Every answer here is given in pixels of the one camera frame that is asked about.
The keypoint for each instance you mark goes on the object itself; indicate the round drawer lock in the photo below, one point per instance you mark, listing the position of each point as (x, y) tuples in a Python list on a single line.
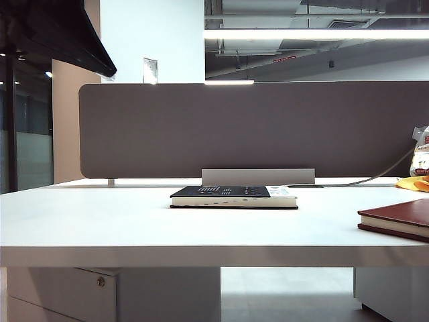
[(101, 282)]

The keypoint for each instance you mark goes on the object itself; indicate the black hardcover book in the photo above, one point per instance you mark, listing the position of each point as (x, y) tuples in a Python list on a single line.
[(218, 192)]

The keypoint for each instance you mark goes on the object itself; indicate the long ceiling light strip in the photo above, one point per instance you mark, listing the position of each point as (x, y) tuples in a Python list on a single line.
[(301, 34)]

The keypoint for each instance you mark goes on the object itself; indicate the clear plastic snack bag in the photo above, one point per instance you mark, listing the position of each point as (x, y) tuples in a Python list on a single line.
[(423, 157)]

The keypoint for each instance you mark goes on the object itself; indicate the white divider support bracket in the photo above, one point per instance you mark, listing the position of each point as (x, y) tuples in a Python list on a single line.
[(111, 182)]

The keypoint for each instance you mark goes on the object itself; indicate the dark glass partition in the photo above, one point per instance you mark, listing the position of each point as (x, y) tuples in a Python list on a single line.
[(33, 151)]

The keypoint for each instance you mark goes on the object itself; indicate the short ceiling light strip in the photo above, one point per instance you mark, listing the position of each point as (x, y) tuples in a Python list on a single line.
[(228, 82)]

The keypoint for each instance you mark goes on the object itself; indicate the grey desk divider panel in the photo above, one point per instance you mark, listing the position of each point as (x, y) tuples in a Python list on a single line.
[(234, 134)]

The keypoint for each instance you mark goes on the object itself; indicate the yellow cloth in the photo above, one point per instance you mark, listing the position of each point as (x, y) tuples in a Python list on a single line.
[(415, 184)]

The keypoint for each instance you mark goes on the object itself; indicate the white side cabinet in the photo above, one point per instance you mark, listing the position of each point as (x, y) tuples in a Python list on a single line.
[(395, 288)]

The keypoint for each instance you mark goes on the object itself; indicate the ceiling air vent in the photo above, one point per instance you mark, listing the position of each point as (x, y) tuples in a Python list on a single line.
[(348, 24)]

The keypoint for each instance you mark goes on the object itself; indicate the red leather-bound book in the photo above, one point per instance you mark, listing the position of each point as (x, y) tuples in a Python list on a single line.
[(402, 209)]

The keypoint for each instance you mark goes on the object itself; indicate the silver wall plate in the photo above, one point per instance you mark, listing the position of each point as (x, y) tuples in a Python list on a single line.
[(149, 70)]

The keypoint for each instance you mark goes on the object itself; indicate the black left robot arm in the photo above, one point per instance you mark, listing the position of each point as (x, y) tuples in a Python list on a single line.
[(50, 27)]

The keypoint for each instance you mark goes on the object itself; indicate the red ceiling sign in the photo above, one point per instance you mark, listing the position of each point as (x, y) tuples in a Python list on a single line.
[(284, 59)]

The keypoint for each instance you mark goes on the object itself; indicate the white drawer cabinet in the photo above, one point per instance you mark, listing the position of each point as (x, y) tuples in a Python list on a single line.
[(67, 295)]

